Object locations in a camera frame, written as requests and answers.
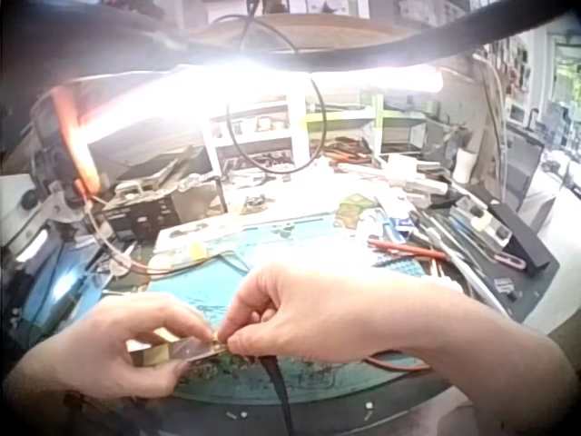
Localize person's left hand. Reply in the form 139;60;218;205
44;292;215;401

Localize person's right hand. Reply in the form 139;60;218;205
216;263;419;363

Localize small brown board with clear strip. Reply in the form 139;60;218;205
126;331;228;367

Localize red and white test leads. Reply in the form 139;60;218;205
83;193;196;279

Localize green circuit board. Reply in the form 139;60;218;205
181;352;341;387

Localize green yellow packet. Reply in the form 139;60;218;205
334;193;383;229

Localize blue work mat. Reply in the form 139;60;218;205
148;213;439;405

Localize clear plastic parts box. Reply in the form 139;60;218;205
153;221;256;270

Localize black power supply box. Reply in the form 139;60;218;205
102;190;179;243

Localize heap of hand tools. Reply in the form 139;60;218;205
408;207;515;285

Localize white plastic box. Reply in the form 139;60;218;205
385;153;451;193

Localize grey metal box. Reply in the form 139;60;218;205
172;176;228;224

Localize white shelf unit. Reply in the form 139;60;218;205
202;96;310;176

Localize green shelf unit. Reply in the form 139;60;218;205
303;92;438;158

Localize black angled stand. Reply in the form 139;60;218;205
487;202;562;277

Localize bright desk lamp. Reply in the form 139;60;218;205
0;0;581;142

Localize grey cabinet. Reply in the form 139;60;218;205
503;122;547;215

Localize red wire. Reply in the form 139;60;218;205
362;352;432;372

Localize thick black cable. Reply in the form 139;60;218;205
259;355;294;436

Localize red handled pliers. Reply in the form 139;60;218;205
366;237;449;263

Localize pink ring clip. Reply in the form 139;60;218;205
494;253;528;271

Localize thin black hanging cable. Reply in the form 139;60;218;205
225;12;329;176

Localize wall board of parts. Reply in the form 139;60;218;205
476;35;533;94

